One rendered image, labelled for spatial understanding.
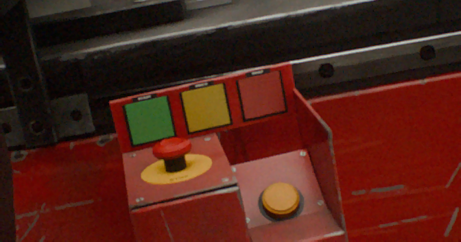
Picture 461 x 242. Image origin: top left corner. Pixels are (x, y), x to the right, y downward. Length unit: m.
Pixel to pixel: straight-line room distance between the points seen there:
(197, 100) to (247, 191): 0.11
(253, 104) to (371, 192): 0.23
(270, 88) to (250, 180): 0.10
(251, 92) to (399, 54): 0.20
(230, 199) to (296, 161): 0.14
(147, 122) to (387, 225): 0.35
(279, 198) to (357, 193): 0.22
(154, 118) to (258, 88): 0.12
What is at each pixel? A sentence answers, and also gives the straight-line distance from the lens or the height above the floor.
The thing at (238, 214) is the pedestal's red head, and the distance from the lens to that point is 0.88.
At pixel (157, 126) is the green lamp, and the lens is 1.00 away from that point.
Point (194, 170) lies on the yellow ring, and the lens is 0.92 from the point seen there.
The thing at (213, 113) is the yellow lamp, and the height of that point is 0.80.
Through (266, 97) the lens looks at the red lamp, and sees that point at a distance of 1.01.
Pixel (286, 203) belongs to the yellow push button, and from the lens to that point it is 0.96.
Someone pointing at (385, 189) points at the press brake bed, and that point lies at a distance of 1.17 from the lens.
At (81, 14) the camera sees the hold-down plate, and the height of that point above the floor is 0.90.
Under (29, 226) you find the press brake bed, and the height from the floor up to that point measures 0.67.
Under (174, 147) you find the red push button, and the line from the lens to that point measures 0.91.
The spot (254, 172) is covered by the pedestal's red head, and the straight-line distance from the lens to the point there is 0.99.
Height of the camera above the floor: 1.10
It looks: 17 degrees down
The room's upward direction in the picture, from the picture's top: 11 degrees counter-clockwise
